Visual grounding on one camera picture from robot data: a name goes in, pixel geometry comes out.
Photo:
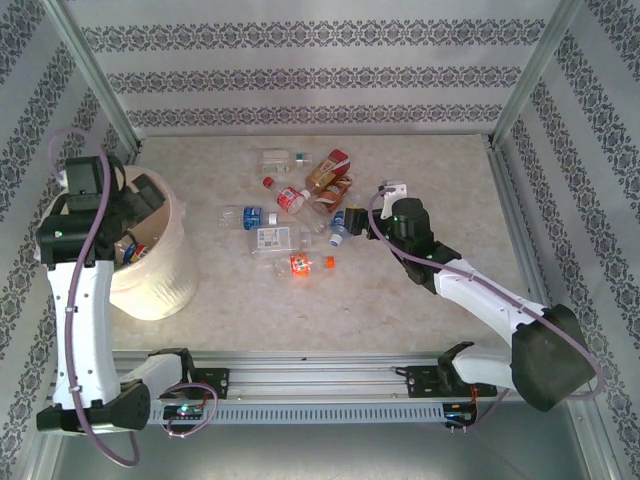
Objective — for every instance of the clear bottle white blue label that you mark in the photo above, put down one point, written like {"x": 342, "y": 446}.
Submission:
{"x": 272, "y": 239}

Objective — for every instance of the aluminium side rail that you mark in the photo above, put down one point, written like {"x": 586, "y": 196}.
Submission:
{"x": 517, "y": 215}

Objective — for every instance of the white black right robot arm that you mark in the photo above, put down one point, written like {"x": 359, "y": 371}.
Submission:
{"x": 490, "y": 300}

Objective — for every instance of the clear bottle orange label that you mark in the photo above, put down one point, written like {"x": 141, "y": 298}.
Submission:
{"x": 300, "y": 264}

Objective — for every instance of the brown label bottle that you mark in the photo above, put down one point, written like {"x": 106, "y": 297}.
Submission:
{"x": 332, "y": 195}

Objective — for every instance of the small bottle blue cap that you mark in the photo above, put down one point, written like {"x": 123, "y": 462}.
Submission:
{"x": 339, "y": 226}

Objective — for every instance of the aluminium frame post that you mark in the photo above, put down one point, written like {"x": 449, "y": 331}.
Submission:
{"x": 535, "y": 75}
{"x": 595, "y": 445}
{"x": 94, "y": 75}

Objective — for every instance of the clear bottle red label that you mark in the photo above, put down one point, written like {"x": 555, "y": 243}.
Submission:
{"x": 287, "y": 197}

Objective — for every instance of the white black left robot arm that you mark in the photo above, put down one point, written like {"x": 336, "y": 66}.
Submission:
{"x": 85, "y": 340}

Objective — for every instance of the amber bottle red top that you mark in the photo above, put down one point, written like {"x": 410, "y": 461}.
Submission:
{"x": 325, "y": 167}

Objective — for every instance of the white round bin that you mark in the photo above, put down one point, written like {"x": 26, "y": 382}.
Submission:
{"x": 165, "y": 290}

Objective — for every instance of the small green white bottle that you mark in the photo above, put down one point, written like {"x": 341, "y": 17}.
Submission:
{"x": 303, "y": 161}

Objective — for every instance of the bottle blue red label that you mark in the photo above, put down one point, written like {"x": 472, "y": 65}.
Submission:
{"x": 136, "y": 250}

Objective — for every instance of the small circuit board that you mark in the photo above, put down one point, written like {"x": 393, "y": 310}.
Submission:
{"x": 184, "y": 411}
{"x": 460, "y": 418}

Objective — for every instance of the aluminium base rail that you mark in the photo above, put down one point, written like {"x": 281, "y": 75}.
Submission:
{"x": 320, "y": 375}

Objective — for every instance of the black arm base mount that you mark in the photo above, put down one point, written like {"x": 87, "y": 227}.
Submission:
{"x": 425, "y": 382}
{"x": 212, "y": 382}

